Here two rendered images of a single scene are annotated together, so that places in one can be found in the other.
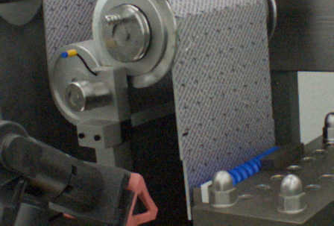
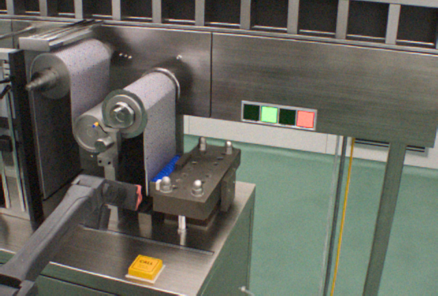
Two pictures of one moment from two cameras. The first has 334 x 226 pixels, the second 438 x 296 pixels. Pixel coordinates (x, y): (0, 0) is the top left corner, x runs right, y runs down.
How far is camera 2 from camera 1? 0.69 m
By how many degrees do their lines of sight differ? 24
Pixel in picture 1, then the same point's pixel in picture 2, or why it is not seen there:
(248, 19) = (169, 98)
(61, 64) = (81, 122)
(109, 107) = (113, 148)
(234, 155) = (162, 162)
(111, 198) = (131, 198)
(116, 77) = (117, 135)
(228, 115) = (160, 144)
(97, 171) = (123, 186)
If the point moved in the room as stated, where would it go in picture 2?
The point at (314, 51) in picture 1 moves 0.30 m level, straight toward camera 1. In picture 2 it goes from (194, 107) to (207, 141)
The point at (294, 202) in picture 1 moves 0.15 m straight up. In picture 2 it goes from (199, 192) to (200, 144)
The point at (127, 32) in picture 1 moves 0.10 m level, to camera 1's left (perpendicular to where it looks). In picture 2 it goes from (124, 115) to (89, 119)
